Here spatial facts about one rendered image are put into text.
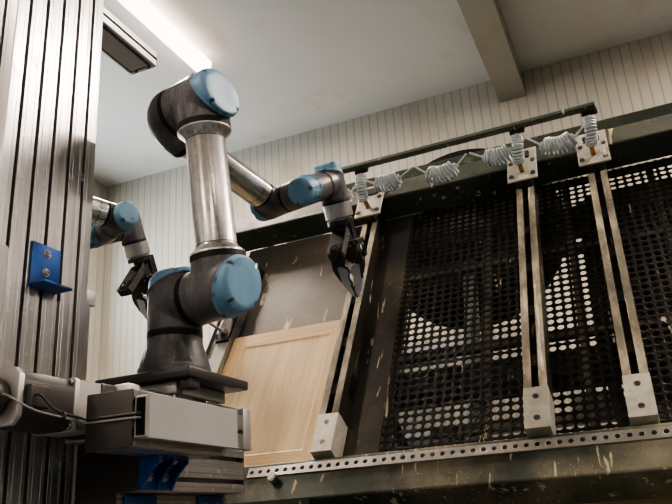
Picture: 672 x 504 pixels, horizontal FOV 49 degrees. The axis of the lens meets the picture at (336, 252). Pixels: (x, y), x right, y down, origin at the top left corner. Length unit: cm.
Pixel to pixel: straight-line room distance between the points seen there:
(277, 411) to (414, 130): 401
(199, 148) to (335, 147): 462
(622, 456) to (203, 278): 98
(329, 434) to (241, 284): 68
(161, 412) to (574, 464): 96
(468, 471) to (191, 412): 79
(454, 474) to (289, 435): 54
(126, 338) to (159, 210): 118
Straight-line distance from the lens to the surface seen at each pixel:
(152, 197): 695
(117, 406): 122
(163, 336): 154
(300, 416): 218
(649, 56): 588
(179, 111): 161
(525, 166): 260
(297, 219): 286
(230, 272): 144
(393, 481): 187
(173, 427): 123
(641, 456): 177
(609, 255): 221
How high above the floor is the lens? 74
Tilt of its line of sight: 20 degrees up
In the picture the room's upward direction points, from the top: 4 degrees counter-clockwise
